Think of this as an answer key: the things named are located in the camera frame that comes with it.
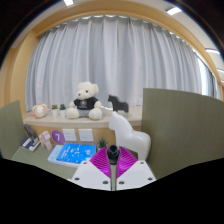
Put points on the black horse figurine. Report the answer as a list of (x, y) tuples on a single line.
[(118, 105)]

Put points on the large white horse figurine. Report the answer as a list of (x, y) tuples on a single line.
[(133, 138)]

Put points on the ceiling lights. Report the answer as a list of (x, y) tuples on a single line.
[(173, 10)]

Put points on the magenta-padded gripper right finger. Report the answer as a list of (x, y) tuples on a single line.
[(136, 173)]

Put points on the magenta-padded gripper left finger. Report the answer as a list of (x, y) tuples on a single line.
[(93, 175)]

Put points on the pink horse figurine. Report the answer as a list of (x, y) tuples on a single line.
[(45, 138)]

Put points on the white pleated curtain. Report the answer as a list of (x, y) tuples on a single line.
[(116, 50)]

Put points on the beige window ledge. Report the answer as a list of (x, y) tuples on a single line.
[(66, 122)]

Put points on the small potted green plant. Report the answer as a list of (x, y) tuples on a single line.
[(62, 111), (54, 111)]

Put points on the small black charger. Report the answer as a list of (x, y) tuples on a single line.
[(113, 152)]

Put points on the white wall socket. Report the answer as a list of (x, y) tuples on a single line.
[(85, 135), (69, 135)]

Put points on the purple round number disc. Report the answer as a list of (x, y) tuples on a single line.
[(58, 136)]

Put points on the dark blue book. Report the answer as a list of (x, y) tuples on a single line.
[(28, 144)]

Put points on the cream teddy bear black shirt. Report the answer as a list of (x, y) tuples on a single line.
[(85, 103)]

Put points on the orange and white lion plush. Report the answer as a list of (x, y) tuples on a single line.
[(40, 110)]

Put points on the green desk partition panel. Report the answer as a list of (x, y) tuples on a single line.
[(10, 133), (183, 133)]

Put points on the grey horse figurine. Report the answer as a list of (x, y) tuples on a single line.
[(30, 131)]

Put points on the bright blue book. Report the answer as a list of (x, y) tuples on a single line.
[(75, 153)]

